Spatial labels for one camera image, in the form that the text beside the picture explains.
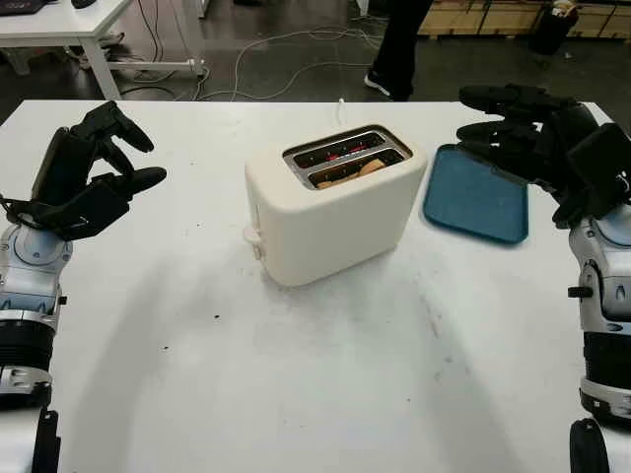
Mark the white sneaker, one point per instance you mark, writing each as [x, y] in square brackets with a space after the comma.
[113, 42]

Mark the grey plastic stool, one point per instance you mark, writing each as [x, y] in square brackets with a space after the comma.
[15, 61]

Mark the white desk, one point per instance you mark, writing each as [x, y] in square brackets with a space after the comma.
[74, 22]

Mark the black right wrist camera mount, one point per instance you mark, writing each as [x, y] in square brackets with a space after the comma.
[599, 167]

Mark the stacked wooden crates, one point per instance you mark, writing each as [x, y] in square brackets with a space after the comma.
[478, 17]
[601, 20]

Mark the blue plastic tray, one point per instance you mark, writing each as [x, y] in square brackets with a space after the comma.
[473, 202]

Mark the person in black clothes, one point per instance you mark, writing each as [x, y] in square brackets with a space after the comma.
[399, 44]

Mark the toast slice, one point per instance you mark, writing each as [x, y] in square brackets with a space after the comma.
[372, 166]

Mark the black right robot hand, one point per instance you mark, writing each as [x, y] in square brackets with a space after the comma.
[522, 143]

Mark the cream two-slot toaster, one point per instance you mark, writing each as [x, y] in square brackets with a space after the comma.
[335, 222]

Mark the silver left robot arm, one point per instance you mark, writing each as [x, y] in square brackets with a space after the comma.
[34, 261]

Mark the black computer mouse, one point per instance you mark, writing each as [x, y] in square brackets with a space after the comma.
[84, 3]

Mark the black trash bin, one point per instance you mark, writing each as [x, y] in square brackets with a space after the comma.
[549, 37]

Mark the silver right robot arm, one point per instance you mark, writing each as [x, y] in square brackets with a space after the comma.
[601, 256]

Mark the dark laptop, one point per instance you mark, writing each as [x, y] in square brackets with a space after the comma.
[20, 6]

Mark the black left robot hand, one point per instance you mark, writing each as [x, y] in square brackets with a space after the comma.
[64, 167]

